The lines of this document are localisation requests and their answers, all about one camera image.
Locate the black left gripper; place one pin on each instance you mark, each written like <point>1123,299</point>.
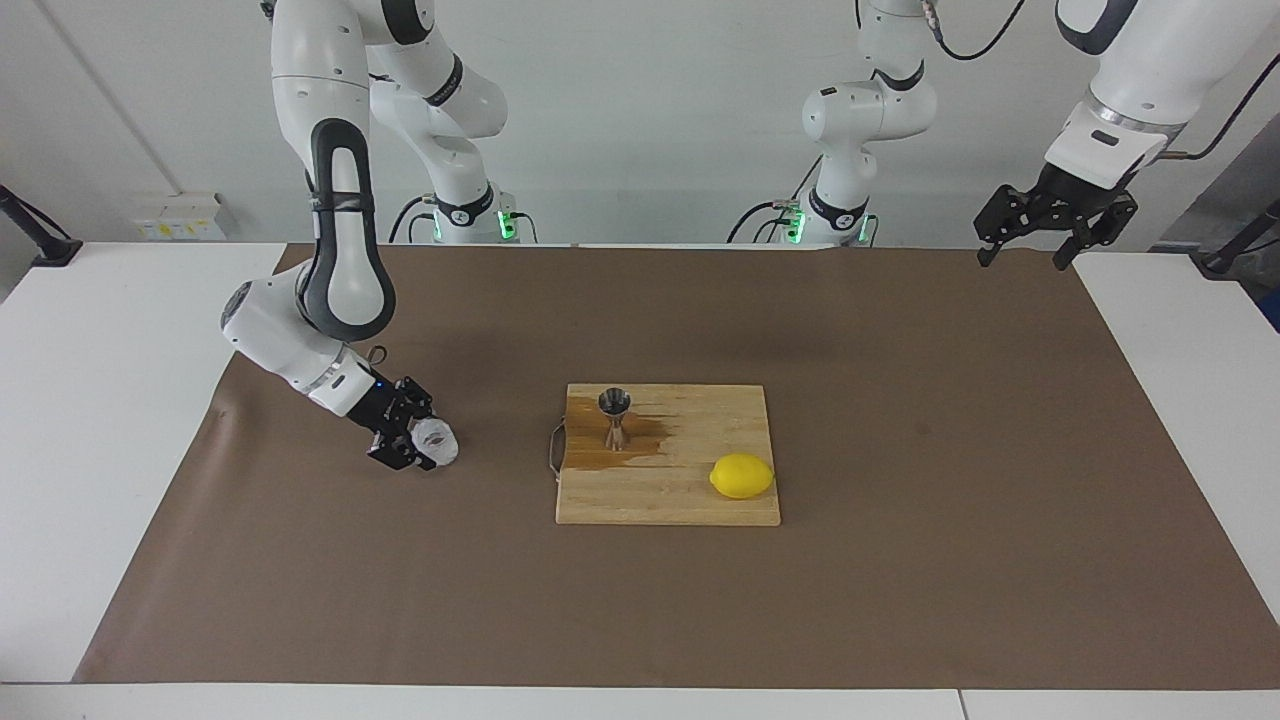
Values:
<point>1075,195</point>

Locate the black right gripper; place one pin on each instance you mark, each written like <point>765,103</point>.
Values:
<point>378,408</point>

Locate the small clear glass cup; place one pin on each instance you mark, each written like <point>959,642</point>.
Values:
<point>438,445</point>

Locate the steel cocktail jigger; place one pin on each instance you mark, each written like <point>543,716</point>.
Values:
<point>615,425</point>

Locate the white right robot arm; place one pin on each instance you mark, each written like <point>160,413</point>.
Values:
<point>300,80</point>

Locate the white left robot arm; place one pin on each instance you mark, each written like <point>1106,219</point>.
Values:
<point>1160,60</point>

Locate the dark gray panel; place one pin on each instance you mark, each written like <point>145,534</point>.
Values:
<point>1225,190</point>

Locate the black clamp stand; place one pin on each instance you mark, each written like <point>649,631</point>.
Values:
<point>45,248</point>
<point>1225,262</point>

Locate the blue object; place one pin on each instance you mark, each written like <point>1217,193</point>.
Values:
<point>1274,312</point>

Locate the wooden cutting board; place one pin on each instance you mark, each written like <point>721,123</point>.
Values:
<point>660,495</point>

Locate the yellow lemon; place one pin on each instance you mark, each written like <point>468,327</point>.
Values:
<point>742,476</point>

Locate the brown paper table mat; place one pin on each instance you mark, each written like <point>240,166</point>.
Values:
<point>900,580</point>

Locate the white wall socket box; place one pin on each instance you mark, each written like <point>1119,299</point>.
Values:
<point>180,215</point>

